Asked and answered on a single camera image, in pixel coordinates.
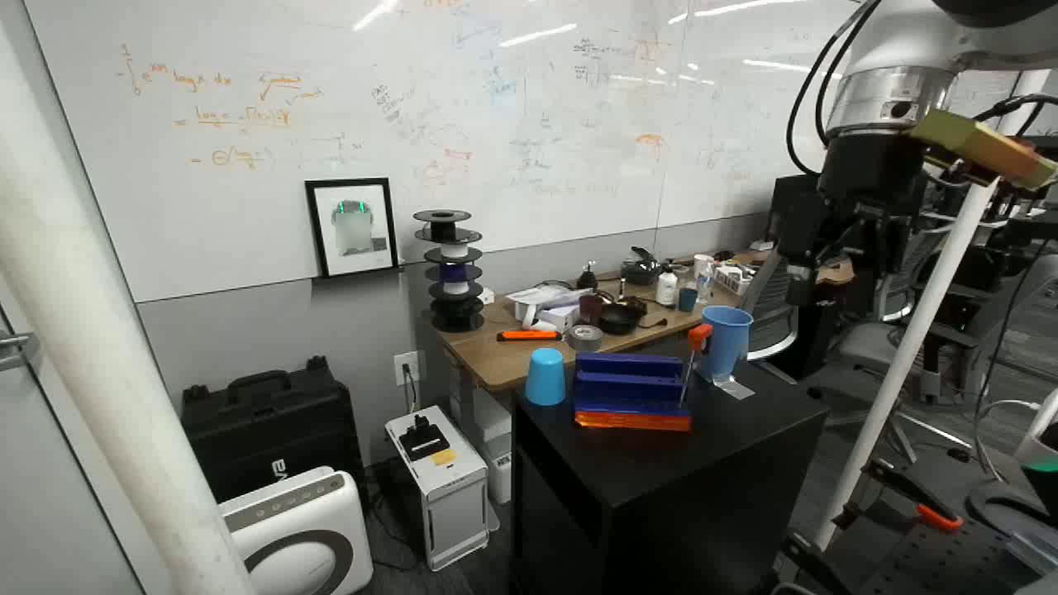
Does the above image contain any blue and orange tool holder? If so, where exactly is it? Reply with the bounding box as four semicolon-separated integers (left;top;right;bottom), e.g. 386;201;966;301
570;351;699;436

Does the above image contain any blue plastic cup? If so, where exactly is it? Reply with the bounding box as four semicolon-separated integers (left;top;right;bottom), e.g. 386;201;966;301
699;303;756;388

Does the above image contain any stack of filament spools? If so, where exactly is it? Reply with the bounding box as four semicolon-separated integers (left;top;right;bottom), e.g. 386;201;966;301
409;205;488;334

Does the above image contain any grey tape roll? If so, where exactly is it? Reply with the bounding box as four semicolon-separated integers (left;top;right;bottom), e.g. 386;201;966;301
566;320;609;355

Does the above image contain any black round bowl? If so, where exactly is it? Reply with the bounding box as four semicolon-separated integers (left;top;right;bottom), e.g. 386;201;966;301
596;301;653;337

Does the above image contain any white air purifier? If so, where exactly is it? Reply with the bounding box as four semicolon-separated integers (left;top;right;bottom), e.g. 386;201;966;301
215;464;378;595

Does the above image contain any black cabinet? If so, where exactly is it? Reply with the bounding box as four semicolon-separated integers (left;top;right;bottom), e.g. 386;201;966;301
508;355;834;595

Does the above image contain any grey office chair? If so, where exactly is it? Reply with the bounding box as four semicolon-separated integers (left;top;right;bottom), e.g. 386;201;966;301
745;258;811;365

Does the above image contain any thick white pole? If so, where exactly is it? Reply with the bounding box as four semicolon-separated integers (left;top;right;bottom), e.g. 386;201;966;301
0;140;257;595

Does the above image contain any large whiteboard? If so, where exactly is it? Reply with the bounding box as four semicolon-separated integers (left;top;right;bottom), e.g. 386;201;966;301
19;0;872;308

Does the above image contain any orange handled screwdriver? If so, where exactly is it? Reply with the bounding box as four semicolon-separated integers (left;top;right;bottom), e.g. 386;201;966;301
678;320;717;421

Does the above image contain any metal door handle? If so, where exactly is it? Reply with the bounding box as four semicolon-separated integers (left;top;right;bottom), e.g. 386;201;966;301
0;328;39;371

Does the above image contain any orange handled clamp tool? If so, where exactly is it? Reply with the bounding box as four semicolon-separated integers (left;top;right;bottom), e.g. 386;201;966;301
861;460;970;539

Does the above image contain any wooden stick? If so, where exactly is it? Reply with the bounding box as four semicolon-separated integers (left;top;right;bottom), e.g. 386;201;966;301
596;317;678;358

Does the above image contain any white wall outlet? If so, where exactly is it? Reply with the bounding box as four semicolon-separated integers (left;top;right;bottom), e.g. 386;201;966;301
390;348;423;389

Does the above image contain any black hard case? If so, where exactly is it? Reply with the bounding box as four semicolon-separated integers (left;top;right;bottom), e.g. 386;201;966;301
179;355;367;505

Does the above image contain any yellow taped wrist camera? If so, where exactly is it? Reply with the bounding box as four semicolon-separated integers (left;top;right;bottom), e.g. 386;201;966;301
909;105;1058;199

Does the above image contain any framed portrait picture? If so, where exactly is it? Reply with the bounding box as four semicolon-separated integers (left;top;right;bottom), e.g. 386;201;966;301
301;177;405;281

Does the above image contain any white box device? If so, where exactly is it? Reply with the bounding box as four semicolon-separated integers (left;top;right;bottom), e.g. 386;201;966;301
379;405;497;574

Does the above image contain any wooden desk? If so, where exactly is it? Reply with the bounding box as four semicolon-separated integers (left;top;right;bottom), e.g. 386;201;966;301
438;247;788;399

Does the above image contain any white boxes pile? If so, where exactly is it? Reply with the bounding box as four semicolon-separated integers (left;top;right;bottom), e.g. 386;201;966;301
502;281;592;334

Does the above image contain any silver metal tag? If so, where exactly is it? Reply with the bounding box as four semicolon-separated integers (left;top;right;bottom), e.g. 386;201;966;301
710;374;761;405

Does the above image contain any light blue upturned cup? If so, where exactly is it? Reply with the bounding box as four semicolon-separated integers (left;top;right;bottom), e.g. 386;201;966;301
521;344;570;410

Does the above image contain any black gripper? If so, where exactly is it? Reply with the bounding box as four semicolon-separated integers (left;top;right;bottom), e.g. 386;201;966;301
817;128;929;220

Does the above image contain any orange tool on desk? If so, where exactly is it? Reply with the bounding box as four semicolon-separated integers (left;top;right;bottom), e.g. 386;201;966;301
494;323;566;348

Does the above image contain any thin white pole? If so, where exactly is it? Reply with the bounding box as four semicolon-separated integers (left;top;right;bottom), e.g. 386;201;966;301
812;177;1003;557

